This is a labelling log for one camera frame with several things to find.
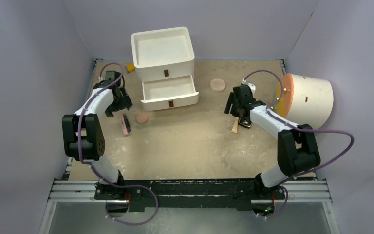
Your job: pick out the black gold compact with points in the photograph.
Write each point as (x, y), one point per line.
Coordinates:
(243, 122)

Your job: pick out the black eyeliner pencil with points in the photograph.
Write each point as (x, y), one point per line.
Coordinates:
(127, 128)

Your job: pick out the white cylindrical bin orange lid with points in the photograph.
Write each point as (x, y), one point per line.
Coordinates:
(305, 100)

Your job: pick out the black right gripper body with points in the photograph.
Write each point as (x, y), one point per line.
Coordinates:
(234, 110)

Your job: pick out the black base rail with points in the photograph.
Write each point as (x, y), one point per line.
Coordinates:
(236, 193)

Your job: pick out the round beige coaster disc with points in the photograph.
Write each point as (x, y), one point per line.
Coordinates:
(217, 85)

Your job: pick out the beige concealer tube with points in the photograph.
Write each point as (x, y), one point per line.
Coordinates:
(235, 125)

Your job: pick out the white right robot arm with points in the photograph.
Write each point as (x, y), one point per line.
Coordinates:
(297, 149)

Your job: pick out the aluminium table edge rail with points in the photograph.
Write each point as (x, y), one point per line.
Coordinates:
(295, 191)

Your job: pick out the round peach powder puff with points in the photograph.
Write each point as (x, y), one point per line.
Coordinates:
(142, 118)

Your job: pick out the white three-drawer organizer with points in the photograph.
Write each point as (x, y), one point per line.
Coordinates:
(164, 62)

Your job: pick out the yellow grey small block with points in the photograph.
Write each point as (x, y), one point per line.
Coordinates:
(130, 68)

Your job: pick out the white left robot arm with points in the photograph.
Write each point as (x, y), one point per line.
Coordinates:
(83, 137)

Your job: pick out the pink makeup stick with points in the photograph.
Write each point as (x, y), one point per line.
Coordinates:
(122, 124)

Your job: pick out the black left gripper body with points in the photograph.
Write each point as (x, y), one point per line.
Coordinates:
(120, 103)

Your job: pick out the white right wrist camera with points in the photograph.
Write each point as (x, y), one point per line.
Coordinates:
(251, 86)

